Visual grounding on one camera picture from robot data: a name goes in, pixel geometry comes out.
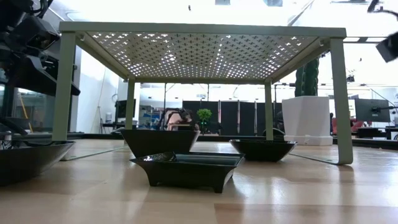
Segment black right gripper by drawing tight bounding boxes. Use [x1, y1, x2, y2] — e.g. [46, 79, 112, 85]
[375, 30, 398, 63]

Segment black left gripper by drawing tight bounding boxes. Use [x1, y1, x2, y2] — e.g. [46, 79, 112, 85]
[0, 46, 81, 96]

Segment thin yellow rod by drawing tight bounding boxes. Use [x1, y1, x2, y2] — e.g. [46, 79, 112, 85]
[17, 93, 34, 133]

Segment black computer monitor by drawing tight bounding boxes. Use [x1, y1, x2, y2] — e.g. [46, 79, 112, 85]
[115, 99, 137, 119]
[354, 98, 391, 123]

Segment black oval plate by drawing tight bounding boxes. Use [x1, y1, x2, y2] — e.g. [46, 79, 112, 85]
[229, 139, 299, 162]
[0, 139, 76, 187]

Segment green cactus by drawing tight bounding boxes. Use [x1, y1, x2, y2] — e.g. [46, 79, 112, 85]
[294, 57, 320, 97]

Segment white hexagonal plant pot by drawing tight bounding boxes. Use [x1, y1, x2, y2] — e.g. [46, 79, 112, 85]
[281, 96, 333, 146]

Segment black wavy square plate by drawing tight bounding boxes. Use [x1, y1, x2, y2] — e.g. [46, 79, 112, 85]
[119, 129, 201, 158]

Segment person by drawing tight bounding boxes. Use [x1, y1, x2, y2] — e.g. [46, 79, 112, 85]
[157, 107, 200, 131]

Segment green perforated metal shelf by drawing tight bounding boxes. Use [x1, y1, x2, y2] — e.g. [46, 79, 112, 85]
[51, 21, 354, 166]

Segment small green potted plant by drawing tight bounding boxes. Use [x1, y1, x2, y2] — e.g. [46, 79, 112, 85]
[197, 108, 213, 133]

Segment small black square plate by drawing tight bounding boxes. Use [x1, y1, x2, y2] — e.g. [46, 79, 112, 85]
[129, 151, 246, 194]

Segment black partition panels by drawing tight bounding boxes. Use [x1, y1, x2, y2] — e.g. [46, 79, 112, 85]
[182, 100, 282, 136]

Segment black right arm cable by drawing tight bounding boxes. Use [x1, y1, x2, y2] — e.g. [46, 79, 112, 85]
[366, 0, 398, 19]

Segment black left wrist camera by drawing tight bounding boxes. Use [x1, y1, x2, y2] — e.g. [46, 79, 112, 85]
[11, 15, 60, 51]

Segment thick black cable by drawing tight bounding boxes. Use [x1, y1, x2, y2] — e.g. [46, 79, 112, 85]
[0, 115, 29, 135]

